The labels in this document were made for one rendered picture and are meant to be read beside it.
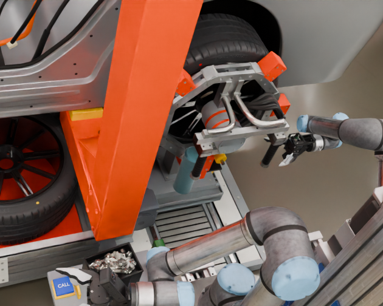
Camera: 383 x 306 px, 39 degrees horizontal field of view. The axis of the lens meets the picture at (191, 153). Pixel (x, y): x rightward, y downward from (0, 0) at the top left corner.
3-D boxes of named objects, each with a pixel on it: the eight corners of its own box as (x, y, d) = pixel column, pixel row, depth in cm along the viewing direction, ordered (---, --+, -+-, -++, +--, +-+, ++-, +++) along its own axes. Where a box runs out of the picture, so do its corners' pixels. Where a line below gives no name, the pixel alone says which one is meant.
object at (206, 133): (224, 98, 229) (231, 80, 221) (242, 133, 219) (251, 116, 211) (186, 102, 222) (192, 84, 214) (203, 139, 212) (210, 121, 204)
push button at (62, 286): (70, 277, 220) (70, 275, 218) (74, 293, 216) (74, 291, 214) (52, 282, 217) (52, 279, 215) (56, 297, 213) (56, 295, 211)
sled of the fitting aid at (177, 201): (197, 151, 326) (200, 141, 319) (219, 201, 308) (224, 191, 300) (116, 163, 307) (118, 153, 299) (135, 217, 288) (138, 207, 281)
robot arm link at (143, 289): (154, 302, 136) (151, 274, 142) (136, 302, 135) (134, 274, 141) (149, 317, 141) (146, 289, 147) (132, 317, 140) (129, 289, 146)
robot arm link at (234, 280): (241, 276, 185) (253, 258, 175) (248, 315, 177) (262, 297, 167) (207, 277, 182) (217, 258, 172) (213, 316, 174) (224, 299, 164)
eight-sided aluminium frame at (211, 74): (248, 139, 273) (287, 58, 232) (253, 149, 270) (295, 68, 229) (145, 154, 252) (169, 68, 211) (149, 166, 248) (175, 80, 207)
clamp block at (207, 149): (202, 138, 223) (206, 130, 219) (211, 156, 218) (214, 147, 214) (191, 140, 221) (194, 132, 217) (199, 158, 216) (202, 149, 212)
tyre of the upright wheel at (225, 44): (213, 120, 295) (284, 26, 255) (230, 154, 283) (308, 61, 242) (102, 109, 256) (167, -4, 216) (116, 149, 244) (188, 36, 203)
